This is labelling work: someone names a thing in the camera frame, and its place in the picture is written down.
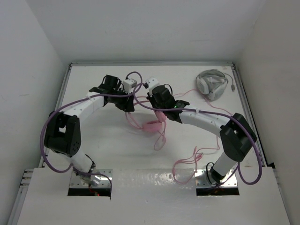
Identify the pink headphones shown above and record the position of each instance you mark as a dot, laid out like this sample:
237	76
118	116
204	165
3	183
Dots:
158	125

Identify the white front board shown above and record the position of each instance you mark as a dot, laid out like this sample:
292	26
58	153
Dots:
150	197

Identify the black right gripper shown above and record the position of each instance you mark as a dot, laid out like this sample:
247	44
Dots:
151	97

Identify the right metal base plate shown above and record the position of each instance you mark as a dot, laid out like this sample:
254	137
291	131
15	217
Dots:
204	180

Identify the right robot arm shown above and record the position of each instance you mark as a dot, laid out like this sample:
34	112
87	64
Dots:
236	135

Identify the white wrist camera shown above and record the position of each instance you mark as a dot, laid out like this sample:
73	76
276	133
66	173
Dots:
152	82
129	84

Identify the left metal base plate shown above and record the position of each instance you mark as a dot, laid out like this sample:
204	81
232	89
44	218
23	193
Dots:
100	180

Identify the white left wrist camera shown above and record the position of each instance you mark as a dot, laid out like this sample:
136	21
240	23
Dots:
129	84

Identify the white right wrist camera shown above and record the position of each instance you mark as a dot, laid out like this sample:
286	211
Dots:
152	82

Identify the aluminium table frame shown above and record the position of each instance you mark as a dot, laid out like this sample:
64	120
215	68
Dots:
102	138

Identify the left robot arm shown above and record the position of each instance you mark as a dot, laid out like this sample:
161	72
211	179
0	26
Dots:
63	132

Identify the metal base plate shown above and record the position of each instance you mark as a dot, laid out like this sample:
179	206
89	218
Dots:
100	180
204	180

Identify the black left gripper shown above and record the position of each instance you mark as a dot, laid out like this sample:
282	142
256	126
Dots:
127	105

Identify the white grey headphones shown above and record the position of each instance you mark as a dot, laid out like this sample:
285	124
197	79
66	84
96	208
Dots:
212	83

